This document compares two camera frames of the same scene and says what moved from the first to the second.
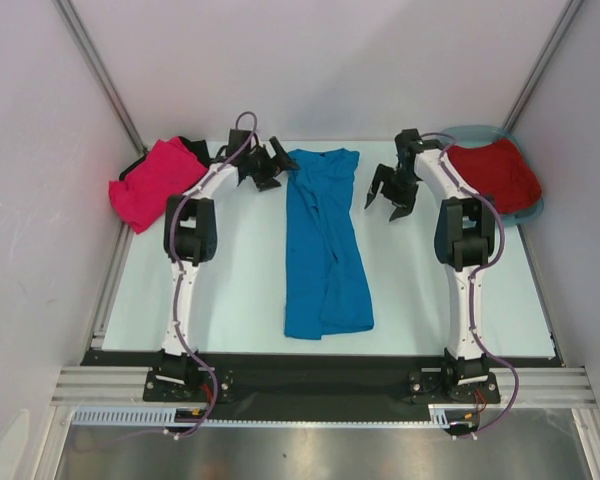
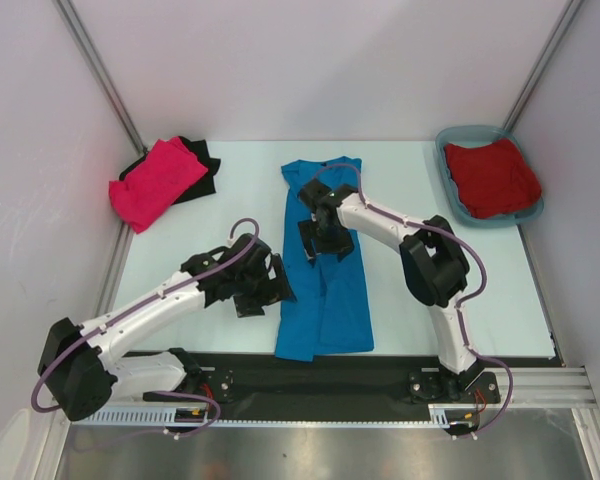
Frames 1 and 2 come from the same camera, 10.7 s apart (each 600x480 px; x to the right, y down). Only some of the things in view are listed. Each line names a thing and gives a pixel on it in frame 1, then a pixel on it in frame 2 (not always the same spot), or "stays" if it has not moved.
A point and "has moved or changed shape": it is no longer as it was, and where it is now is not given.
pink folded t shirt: (165, 171) stays
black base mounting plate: (319, 381) stays
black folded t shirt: (199, 148) stays
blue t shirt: (327, 273) has moved or changed shape
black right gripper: (404, 202) to (343, 245)
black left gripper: (273, 166) to (273, 291)
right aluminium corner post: (571, 10) stays
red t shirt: (499, 171) stays
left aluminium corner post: (95, 60) stays
